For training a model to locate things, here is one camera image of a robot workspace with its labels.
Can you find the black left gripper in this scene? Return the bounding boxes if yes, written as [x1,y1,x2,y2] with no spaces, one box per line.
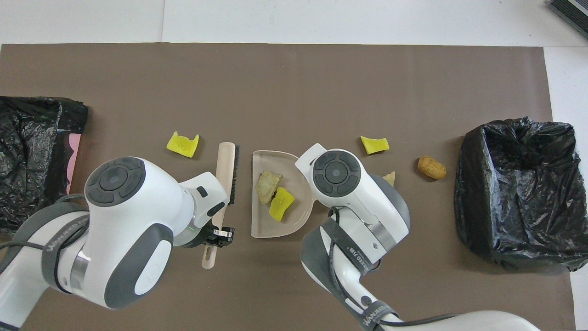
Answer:
[183,223,235,249]

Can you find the beige plastic dustpan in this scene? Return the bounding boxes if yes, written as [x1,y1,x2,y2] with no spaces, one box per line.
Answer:
[251,150,317,239]

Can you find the pale beige sponge chunk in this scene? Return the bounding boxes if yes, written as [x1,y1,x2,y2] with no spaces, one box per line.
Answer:
[255,171,283,204]

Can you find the beige hand brush black bristles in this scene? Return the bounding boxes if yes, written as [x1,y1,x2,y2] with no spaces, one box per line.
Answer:
[201,142,240,270]

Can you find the notched yellow sponge piece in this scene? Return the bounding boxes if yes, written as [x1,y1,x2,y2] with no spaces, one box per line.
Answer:
[166,131,200,159]

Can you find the brown cork-like trash piece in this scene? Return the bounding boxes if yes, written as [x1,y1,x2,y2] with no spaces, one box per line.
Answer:
[418,156,447,180]

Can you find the pink bin with black bag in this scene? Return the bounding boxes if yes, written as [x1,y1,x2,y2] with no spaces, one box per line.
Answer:
[0,96,89,233]

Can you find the tall bin with black bag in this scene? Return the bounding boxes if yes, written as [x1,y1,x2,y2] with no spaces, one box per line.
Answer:
[454,117,588,272]

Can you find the brown paper table mat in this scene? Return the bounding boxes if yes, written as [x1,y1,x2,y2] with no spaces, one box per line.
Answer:
[0,43,577,331]

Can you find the black ribbed device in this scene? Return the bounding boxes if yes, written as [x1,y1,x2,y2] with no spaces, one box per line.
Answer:
[549,0,588,40]

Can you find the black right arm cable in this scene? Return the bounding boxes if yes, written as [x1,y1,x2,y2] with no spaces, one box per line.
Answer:
[328,208,461,328]

